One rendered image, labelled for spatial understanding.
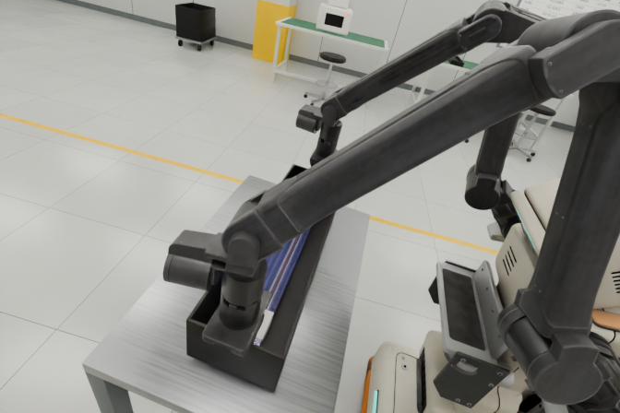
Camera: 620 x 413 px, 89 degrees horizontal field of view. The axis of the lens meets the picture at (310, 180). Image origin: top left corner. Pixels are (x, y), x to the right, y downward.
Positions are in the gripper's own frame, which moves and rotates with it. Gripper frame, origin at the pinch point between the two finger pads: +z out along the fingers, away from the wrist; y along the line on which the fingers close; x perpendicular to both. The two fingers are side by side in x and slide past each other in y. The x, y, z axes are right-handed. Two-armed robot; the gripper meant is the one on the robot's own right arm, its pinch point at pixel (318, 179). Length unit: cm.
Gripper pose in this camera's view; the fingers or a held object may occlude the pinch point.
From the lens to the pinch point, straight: 99.2
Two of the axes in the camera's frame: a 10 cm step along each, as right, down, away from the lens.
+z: -1.9, 8.1, 5.5
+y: -2.6, 5.0, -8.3
